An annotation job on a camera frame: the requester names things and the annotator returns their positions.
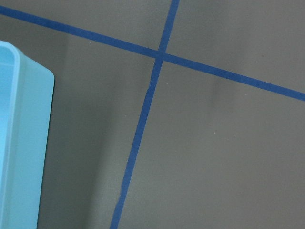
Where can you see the light blue plastic bin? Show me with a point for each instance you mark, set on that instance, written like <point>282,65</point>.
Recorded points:
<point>26,91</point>

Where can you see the long blue tape line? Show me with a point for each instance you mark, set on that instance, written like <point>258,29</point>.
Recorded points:
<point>145,51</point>

